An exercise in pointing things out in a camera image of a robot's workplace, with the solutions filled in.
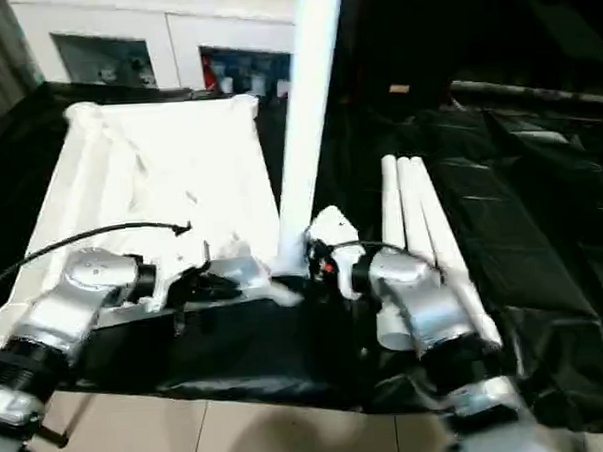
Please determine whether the white plastic table leg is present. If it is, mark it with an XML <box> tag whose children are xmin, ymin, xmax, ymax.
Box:
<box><xmin>411</xmin><ymin>153</ymin><xmax>503</xmax><ymax>352</ymax></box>
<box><xmin>368</xmin><ymin>153</ymin><xmax>413</xmax><ymax>352</ymax></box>
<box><xmin>396</xmin><ymin>153</ymin><xmax>465</xmax><ymax>283</ymax></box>
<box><xmin>256</xmin><ymin>0</ymin><xmax>359</xmax><ymax>308</ymax></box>

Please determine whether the white plastic table top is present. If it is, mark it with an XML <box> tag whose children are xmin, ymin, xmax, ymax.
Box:
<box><xmin>0</xmin><ymin>90</ymin><xmax>307</xmax><ymax>350</ymax></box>

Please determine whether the black table mat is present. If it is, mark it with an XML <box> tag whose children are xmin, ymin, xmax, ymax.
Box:
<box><xmin>0</xmin><ymin>57</ymin><xmax>603</xmax><ymax>452</ymax></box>

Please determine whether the white glass-door cabinet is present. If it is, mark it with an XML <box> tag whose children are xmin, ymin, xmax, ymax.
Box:
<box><xmin>8</xmin><ymin>0</ymin><xmax>302</xmax><ymax>107</ymax></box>

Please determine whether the dark metal rod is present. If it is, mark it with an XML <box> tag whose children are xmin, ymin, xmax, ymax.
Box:
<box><xmin>449</xmin><ymin>72</ymin><xmax>603</xmax><ymax>110</ymax></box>

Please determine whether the black backdrop cloth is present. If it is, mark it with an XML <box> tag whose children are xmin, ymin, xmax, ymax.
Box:
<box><xmin>321</xmin><ymin>0</ymin><xmax>603</xmax><ymax>116</ymax></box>

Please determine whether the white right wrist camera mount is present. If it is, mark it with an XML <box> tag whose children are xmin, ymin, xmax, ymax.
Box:
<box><xmin>303</xmin><ymin>205</ymin><xmax>370</xmax><ymax>303</ymax></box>

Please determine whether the black left wrist camera cable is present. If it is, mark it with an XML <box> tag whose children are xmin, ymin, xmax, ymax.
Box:
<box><xmin>0</xmin><ymin>219</ymin><xmax>195</xmax><ymax>293</ymax></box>

